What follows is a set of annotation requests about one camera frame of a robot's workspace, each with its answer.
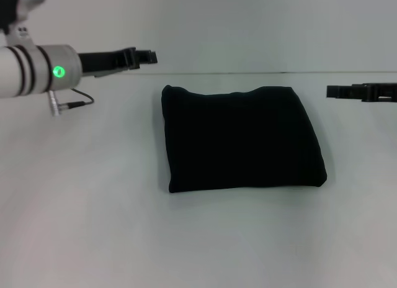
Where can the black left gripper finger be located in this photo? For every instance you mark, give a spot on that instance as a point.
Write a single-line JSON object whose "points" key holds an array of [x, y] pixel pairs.
{"points": [[148, 53], [149, 61]]}

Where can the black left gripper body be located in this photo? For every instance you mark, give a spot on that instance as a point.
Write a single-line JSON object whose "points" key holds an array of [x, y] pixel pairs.
{"points": [[102, 61]]}

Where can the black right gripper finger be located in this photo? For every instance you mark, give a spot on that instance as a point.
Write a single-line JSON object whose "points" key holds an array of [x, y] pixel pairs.
{"points": [[344, 92]]}

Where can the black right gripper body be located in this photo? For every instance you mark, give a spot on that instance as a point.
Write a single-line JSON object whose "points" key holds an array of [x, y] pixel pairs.
{"points": [[381, 92]]}

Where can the black t-shirt with FREE print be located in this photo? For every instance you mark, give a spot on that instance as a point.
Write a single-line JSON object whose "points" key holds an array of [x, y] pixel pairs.
{"points": [[242, 139]]}

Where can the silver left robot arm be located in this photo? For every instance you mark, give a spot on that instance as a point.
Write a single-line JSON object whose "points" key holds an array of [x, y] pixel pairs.
{"points": [[34, 70]]}

